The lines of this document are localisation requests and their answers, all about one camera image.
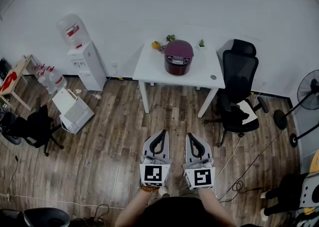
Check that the white table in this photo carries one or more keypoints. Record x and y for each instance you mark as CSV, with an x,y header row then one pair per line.
x,y
149,71

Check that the crumpled paper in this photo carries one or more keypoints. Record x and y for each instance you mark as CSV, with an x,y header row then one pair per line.
x,y
78,91

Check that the clear water jug red label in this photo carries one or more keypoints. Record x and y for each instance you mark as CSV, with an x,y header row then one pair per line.
x,y
72,31

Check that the person's right forearm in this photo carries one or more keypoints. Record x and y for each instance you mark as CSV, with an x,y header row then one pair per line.
x,y
216,208

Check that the wooden side table red print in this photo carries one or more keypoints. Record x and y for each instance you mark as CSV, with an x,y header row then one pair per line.
x,y
15,76

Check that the purple flower potted plant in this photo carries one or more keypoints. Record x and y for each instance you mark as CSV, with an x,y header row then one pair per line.
x,y
170,38

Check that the black bag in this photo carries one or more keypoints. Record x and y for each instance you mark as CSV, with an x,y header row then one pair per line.
x,y
4,68

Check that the black round stool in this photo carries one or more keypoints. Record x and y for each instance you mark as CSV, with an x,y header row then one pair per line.
x,y
47,217

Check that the yellow wooden table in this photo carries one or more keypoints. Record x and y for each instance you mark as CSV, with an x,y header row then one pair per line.
x,y
316,162

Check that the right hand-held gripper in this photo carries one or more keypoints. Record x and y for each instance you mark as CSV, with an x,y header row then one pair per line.
x,y
203,177

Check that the person's legs olive trousers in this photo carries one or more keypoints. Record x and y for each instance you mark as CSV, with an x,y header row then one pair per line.
x,y
188,191

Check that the white water dispenser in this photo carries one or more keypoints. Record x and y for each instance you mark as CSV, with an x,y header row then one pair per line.
x,y
89,71

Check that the yellow orange fruit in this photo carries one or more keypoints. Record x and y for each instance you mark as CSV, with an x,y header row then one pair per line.
x,y
156,45

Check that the black mesh office chair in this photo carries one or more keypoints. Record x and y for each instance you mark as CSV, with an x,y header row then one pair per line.
x,y
239,66

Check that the grey white device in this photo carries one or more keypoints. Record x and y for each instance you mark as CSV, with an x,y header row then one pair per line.
x,y
309,191

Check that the black stand round base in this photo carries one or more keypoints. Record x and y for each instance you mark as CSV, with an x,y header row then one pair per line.
x,y
293,140

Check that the black swivel chair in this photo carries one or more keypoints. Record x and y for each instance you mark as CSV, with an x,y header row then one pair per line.
x,y
37,126

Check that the black standing fan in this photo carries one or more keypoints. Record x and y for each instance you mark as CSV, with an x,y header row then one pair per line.
x,y
280,118

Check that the purple rice cooker lid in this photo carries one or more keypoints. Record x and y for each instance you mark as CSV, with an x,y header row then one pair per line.
x,y
179,47

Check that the person's left forearm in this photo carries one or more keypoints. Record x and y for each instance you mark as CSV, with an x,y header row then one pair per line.
x,y
132,208

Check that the white cushion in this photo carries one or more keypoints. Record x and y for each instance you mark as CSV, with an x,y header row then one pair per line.
x,y
249,112

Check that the white wall socket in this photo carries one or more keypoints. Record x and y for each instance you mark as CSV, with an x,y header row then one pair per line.
x,y
114,65

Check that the person's torso black shirt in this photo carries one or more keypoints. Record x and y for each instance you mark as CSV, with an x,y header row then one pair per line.
x,y
179,213

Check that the small green succulent pot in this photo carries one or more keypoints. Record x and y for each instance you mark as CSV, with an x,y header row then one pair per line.
x,y
202,45

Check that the white box appliance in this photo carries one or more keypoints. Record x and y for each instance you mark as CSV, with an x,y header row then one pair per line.
x,y
74,113

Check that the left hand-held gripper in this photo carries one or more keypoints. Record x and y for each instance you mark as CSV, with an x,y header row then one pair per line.
x,y
154,173

